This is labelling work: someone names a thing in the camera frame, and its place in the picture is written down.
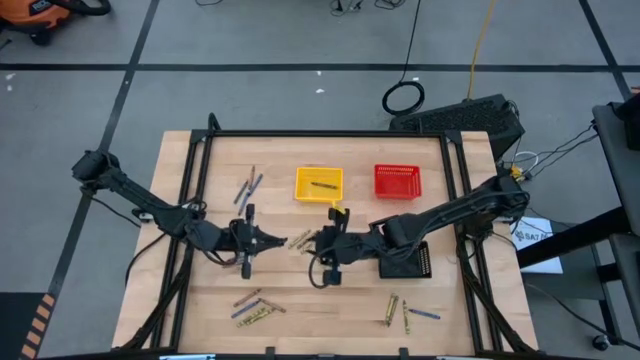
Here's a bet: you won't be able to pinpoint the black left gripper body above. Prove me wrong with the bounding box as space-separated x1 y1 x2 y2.
227 202 262 280

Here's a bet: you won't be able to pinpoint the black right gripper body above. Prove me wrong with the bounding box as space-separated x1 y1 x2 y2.
319 206 354 288

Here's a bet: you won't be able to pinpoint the yellow plastic basket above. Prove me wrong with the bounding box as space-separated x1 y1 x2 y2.
293 166 345 204

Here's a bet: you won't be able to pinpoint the black plastic basket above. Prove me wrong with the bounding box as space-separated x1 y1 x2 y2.
377 240 433 280

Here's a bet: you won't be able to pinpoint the red plastic basket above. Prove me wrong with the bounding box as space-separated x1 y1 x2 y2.
373 163 423 200

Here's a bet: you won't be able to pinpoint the black computer case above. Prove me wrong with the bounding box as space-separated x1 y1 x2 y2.
388 93 526 161

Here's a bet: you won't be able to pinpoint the white paper sheet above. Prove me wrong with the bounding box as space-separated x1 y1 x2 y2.
509 215 565 275

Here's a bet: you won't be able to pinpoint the black orange striped mat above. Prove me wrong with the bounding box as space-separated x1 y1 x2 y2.
0 292 56 360

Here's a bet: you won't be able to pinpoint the black metal bar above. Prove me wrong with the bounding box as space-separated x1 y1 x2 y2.
516 205 632 270

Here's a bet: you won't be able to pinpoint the grey side bench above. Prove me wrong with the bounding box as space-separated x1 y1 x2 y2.
592 102 640 351

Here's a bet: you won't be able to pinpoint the orange shop vacuum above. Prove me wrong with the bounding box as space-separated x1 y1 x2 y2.
0 0 112 47

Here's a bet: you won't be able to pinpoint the black box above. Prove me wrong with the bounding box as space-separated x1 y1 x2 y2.
607 93 640 151

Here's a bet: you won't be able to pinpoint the black hanging coiled cable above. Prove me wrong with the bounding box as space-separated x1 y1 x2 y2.
381 0 426 117

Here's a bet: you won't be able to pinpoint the black floor cables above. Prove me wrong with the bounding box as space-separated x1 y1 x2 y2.
328 0 407 14

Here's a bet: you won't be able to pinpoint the yellow hanging cable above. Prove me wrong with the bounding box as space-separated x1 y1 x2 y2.
465 0 499 101

